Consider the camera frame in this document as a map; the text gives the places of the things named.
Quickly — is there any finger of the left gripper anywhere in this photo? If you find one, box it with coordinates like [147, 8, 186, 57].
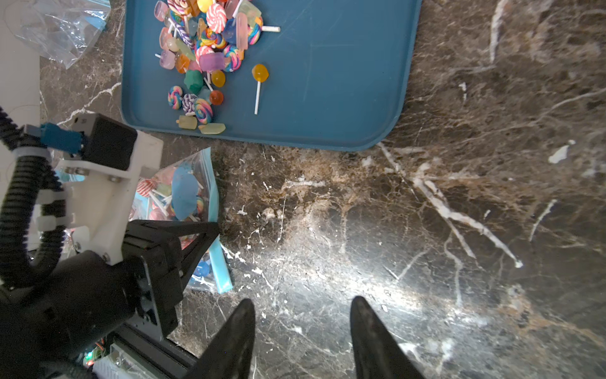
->
[137, 220, 219, 289]

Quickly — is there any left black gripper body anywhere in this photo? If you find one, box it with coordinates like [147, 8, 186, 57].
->
[1, 220, 185, 378]

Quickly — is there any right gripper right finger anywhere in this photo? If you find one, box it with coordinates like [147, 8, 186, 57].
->
[350, 296, 424, 379]

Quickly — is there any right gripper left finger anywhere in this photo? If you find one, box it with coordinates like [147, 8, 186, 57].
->
[184, 298, 256, 379]

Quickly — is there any candy ziploc bag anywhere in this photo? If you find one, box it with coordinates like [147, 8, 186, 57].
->
[1, 0, 112, 69]
[56, 146, 235, 295]

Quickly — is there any teal rectangular tray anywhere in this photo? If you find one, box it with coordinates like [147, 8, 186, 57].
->
[120, 0, 423, 153]

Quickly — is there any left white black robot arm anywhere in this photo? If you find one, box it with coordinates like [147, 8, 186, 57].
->
[1, 114, 219, 378]

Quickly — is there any pile of loose candies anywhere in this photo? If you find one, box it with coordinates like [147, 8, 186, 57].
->
[154, 1, 281, 135]

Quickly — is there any yellow lollipop white stick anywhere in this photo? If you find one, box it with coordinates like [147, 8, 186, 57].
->
[252, 64, 269, 115]

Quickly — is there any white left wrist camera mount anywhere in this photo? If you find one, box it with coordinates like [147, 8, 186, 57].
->
[25, 114, 163, 265]

